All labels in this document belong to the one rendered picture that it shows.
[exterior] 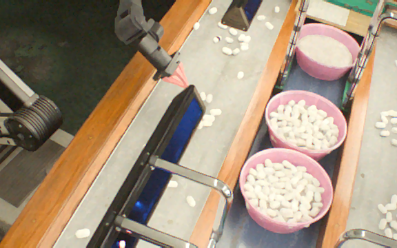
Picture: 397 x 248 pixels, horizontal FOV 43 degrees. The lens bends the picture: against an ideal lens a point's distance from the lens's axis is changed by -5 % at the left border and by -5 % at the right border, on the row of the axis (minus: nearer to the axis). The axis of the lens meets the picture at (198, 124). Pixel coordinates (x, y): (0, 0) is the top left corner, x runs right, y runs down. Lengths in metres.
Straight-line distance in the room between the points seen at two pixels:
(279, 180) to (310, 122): 0.29
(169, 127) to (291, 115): 0.73
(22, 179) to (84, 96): 1.03
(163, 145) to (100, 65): 1.91
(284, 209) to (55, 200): 0.61
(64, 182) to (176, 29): 0.77
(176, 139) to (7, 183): 0.85
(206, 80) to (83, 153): 0.52
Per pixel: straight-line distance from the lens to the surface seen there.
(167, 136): 1.05
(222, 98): 1.69
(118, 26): 1.52
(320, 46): 2.05
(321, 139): 1.68
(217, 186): 0.97
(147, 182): 0.99
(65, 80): 2.84
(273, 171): 1.52
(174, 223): 1.36
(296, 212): 1.46
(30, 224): 1.34
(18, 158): 1.86
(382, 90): 1.95
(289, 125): 1.68
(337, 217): 1.45
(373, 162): 1.67
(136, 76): 1.69
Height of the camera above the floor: 1.88
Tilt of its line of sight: 46 degrees down
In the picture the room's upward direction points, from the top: 10 degrees clockwise
